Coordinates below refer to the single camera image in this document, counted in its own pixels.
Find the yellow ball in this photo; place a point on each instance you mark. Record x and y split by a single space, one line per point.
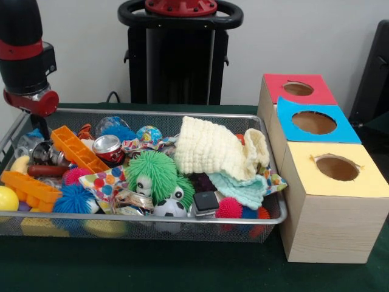
7 198

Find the shallow clear mesh bin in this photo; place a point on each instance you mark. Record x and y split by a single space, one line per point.
194 234

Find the wooden box with three holes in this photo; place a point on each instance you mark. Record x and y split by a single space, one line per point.
328 225

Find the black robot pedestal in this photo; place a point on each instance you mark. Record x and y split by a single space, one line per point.
182 76

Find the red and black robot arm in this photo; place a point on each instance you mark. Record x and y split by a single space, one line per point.
21 70

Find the green spiky toy with eyes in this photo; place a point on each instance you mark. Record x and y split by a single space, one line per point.
155 170

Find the blue spiky ball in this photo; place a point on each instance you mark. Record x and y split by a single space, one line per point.
73 199

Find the orange plastic building block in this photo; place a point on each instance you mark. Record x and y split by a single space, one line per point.
77 149
30 187

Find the cream knitted cloth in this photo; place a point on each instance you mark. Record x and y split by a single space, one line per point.
206 149

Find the black and white soccer ball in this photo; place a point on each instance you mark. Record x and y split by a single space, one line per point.
169 208

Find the crushed red soda can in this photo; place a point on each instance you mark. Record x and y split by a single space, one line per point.
106 147

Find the crushed clear bottle blue label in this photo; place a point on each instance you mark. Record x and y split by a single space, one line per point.
25 141

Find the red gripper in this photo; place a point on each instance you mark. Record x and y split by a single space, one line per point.
45 105

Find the mint green cloth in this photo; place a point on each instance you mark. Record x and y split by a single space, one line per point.
240 188

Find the dark green table cloth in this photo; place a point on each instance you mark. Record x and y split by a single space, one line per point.
121 267

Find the blue globe ball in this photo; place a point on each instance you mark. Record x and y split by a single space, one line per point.
148 134

